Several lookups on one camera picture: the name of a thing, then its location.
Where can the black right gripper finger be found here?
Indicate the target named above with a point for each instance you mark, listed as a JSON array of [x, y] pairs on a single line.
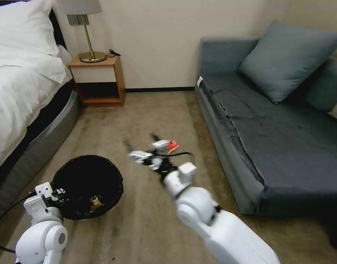
[[136, 154], [159, 143]]

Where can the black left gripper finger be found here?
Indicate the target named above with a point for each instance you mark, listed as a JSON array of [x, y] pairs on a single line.
[[60, 190]]

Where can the black round trash bin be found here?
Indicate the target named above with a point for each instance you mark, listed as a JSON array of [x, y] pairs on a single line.
[[85, 178]]

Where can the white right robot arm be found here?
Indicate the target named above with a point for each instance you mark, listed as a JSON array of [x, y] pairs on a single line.
[[212, 220]]

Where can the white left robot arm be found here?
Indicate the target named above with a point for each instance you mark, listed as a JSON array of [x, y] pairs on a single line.
[[39, 239]]

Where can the red crumpled garbage packet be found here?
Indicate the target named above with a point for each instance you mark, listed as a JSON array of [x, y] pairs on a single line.
[[172, 146]]

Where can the brown crumpled garbage piece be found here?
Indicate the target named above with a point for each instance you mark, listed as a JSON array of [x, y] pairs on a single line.
[[96, 203]]

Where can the black baseboard strip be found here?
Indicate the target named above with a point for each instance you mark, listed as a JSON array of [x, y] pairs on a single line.
[[157, 89]]

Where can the grey bed base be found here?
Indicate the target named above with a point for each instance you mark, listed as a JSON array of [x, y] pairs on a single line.
[[50, 132]]

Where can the white sofa tag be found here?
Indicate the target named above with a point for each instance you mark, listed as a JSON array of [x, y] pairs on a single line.
[[200, 82]]

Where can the wooden nightstand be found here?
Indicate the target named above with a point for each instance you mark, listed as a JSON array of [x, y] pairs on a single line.
[[117, 79]]

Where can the blue-grey sofa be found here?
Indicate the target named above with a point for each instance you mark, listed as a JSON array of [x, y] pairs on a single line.
[[253, 137]]

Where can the white bed duvet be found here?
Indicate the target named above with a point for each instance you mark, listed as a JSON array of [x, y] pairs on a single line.
[[17, 99]]

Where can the brass table lamp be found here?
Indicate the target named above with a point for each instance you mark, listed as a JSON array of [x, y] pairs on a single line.
[[88, 35]]

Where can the black bed headboard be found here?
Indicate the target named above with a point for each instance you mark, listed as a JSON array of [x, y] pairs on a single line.
[[58, 30]]

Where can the large blue cushion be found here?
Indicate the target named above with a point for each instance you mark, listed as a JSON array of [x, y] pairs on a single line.
[[286, 60]]

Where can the white bed pillow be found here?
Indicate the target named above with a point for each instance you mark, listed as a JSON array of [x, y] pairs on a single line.
[[19, 30]]

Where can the teal cushion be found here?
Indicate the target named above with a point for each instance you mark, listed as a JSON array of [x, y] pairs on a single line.
[[325, 90]]

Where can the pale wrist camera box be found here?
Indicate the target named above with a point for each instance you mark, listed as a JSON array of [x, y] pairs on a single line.
[[156, 162]]

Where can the grey wall switch panel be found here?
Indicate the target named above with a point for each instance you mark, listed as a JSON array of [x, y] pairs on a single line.
[[74, 19]]

